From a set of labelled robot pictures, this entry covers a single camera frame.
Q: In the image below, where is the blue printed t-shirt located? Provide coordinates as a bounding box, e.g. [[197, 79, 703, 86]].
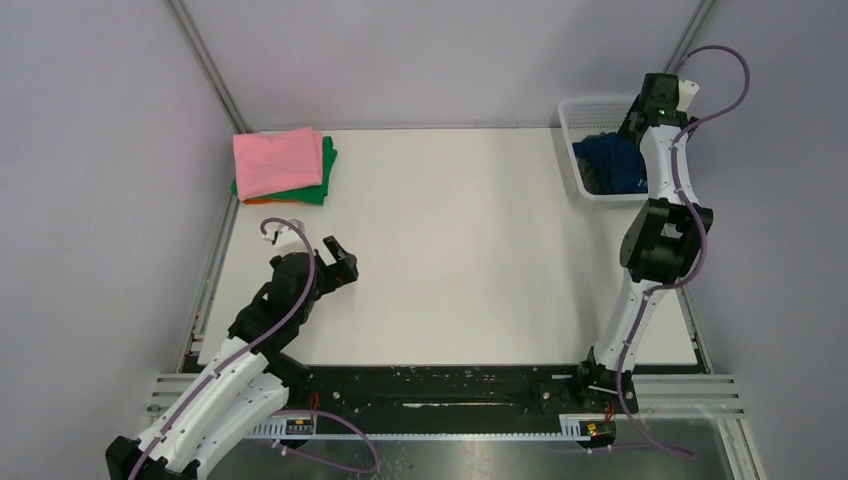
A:
[[572, 133, 648, 195]]

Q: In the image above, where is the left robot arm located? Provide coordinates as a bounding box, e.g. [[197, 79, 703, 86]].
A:
[[105, 236, 359, 479]]

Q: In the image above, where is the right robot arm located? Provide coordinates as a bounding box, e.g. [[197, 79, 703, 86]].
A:
[[570, 73, 714, 413]]

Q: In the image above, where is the green folded t-shirt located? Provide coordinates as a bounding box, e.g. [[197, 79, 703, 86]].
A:
[[230, 135, 338, 206]]

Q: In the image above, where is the orange folded t-shirt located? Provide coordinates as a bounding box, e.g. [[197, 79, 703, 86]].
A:
[[243, 198, 297, 205]]

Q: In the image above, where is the pink folded t-shirt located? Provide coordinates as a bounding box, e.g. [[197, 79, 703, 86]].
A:
[[232, 127, 324, 200]]

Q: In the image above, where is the white plastic basket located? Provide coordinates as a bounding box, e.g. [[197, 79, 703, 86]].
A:
[[557, 95, 647, 207]]

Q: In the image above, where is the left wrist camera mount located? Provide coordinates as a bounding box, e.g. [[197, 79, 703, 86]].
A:
[[259, 218, 304, 251]]

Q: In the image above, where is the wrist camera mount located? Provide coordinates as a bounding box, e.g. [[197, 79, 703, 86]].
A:
[[675, 79, 700, 112], [259, 218, 304, 251]]

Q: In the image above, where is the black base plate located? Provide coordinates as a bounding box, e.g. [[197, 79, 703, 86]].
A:
[[246, 364, 641, 436]]

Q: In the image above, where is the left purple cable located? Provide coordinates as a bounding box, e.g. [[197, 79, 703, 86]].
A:
[[125, 217, 382, 480]]

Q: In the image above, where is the white slotted cable duct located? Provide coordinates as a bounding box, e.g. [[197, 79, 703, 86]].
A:
[[248, 415, 594, 443]]

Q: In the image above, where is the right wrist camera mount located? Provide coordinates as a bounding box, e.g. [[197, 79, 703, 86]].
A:
[[675, 79, 700, 112]]

